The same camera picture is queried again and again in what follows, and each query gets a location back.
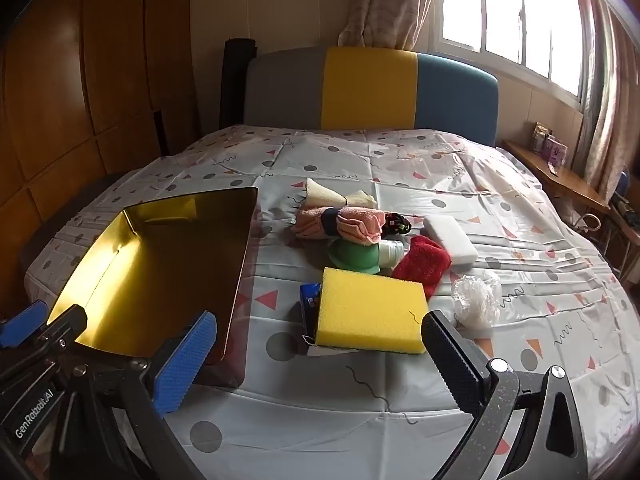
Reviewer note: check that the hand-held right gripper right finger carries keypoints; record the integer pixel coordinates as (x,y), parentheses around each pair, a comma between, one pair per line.
(452,360)

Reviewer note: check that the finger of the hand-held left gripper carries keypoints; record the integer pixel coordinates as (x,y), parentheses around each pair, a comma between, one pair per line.
(22,320)
(67,325)

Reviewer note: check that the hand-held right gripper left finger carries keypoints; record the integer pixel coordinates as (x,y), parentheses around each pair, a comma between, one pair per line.
(185,365)

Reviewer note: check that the clear plastic bag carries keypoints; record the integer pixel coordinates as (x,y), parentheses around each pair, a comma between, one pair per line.
(475,300)

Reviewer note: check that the yellow sponge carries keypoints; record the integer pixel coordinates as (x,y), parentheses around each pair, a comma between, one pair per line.
(370,310)

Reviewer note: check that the maroon gift box gold lining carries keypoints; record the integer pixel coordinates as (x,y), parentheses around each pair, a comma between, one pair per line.
(165,270)

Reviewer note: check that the red knitted cloth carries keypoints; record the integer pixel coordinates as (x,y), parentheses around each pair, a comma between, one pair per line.
(422,265)

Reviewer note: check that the white foam block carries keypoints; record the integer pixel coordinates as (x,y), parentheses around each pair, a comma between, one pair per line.
(450,237)

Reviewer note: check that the small blue printed carton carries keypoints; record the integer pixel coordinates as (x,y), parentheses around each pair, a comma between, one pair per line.
(309,305)

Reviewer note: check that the green bottle white cap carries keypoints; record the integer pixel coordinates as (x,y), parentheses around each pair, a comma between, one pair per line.
(352,257)

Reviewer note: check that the pink towel with blue band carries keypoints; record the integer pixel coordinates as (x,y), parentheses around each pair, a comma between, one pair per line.
(360,227)

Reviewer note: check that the cream mesh cloth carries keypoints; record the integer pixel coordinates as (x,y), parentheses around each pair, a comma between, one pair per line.
(325,192)

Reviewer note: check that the wooden side desk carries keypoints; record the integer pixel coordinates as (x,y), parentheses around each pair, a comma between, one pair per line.
(565,180)

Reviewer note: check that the wooden wardrobe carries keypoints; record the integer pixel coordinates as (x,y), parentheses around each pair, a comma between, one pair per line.
(75,85)

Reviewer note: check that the small pale printed packet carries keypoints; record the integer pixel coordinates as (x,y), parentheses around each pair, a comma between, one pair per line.
(539,135)

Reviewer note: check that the long patterned curtain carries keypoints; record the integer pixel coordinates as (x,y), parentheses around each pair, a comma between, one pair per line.
(607,135)

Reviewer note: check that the grey yellow blue headboard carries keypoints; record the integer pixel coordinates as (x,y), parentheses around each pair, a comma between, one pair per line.
(370,90)

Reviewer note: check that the barred window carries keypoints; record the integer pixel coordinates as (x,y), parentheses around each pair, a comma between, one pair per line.
(505,10)

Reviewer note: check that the short patterned curtain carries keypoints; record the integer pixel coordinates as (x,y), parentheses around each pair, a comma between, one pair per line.
(385,5)

